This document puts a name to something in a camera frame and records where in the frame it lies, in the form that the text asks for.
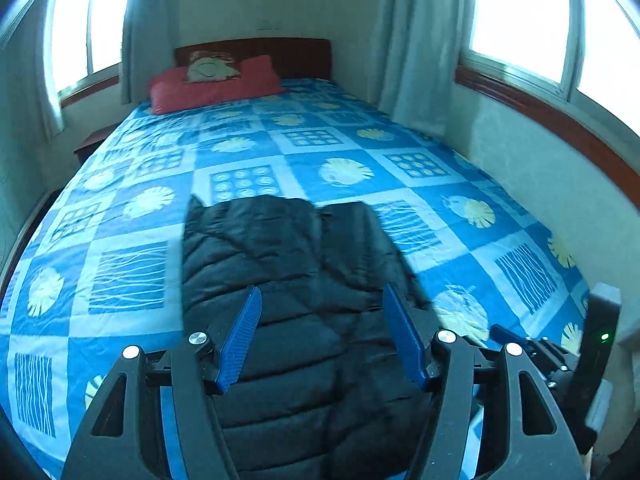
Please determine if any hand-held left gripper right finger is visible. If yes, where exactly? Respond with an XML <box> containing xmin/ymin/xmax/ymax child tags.
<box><xmin>382</xmin><ymin>282</ymin><xmax>587</xmax><ymax>480</ymax></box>

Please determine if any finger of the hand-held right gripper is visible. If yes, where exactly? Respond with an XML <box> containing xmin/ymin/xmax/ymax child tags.
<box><xmin>490</xmin><ymin>324</ymin><xmax>535</xmax><ymax>358</ymax></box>

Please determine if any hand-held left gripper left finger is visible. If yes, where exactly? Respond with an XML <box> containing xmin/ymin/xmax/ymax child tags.
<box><xmin>60</xmin><ymin>286</ymin><xmax>263</xmax><ymax>480</ymax></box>

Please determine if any black puffer jacket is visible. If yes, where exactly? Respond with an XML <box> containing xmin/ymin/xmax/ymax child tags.
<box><xmin>181</xmin><ymin>195</ymin><xmax>436</xmax><ymax>480</ymax></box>

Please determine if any blue patterned bedsheet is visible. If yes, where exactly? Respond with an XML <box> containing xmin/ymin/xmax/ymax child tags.
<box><xmin>0</xmin><ymin>77</ymin><xmax>601</xmax><ymax>480</ymax></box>

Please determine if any red pillow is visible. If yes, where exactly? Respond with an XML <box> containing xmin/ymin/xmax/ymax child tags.
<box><xmin>150</xmin><ymin>56</ymin><xmax>287</xmax><ymax>116</ymax></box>

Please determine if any dark wooden nightstand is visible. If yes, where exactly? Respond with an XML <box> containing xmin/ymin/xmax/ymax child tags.
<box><xmin>74</xmin><ymin>125</ymin><xmax>121</xmax><ymax>163</ymax></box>

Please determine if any cream printed pillow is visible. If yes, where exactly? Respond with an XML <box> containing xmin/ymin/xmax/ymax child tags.
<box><xmin>186</xmin><ymin>56</ymin><xmax>242</xmax><ymax>82</ymax></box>

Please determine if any light grey curtain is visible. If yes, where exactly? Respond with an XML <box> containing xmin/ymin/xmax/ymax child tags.
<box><xmin>377</xmin><ymin>0</ymin><xmax>466</xmax><ymax>136</ymax></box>
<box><xmin>120</xmin><ymin>0</ymin><xmax>178</xmax><ymax>106</ymax></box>

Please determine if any brown wooden headboard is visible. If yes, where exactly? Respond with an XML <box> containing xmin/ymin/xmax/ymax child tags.
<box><xmin>175</xmin><ymin>38</ymin><xmax>333</xmax><ymax>81</ymax></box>

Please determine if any white curtain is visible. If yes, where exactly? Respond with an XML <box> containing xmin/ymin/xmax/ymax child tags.
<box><xmin>27</xmin><ymin>0</ymin><xmax>66</xmax><ymax>138</ymax></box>

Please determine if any window with brown sill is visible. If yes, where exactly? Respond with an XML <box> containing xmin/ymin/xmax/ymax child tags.
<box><xmin>455</xmin><ymin>0</ymin><xmax>640</xmax><ymax>206</ymax></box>
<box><xmin>50</xmin><ymin>0</ymin><xmax>136</xmax><ymax>106</ymax></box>

